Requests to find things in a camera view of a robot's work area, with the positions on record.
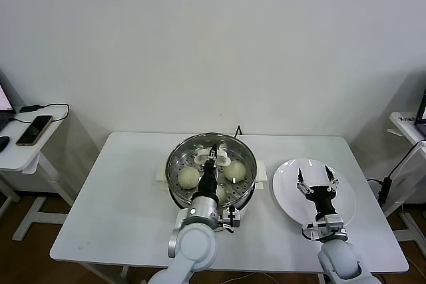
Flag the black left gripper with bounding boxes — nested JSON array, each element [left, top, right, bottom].
[[198, 144, 220, 200]]

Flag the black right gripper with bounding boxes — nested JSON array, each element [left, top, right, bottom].
[[296, 165, 341, 218]]

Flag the round glass pot lid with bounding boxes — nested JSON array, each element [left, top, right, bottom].
[[166, 133, 258, 208]]

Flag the white steamed baozi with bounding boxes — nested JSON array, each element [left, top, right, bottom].
[[177, 166, 200, 189], [224, 160, 247, 181], [215, 184, 228, 204]]

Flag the white round plate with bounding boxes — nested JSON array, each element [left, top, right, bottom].
[[272, 158, 357, 231]]

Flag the white electric cooker base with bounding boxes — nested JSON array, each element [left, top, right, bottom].
[[155, 179, 268, 231]]

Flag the smartphone with gold edge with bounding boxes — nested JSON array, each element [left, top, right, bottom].
[[15, 114, 54, 147]]

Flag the white side table with phone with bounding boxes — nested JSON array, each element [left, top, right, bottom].
[[0, 106, 76, 242]]

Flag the dark laptop beside mouse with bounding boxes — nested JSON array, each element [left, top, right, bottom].
[[0, 69, 17, 132]]

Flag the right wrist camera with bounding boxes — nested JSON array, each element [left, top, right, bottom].
[[302, 213, 349, 242]]

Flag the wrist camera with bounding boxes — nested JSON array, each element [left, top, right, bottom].
[[220, 206, 241, 233], [302, 213, 349, 242]]

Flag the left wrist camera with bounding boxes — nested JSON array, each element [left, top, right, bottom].
[[220, 206, 241, 233]]

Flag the black cable with adapter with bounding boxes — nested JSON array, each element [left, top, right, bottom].
[[365, 140, 426, 207]]

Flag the black charger with cable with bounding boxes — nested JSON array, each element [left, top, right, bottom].
[[6, 102, 71, 124]]

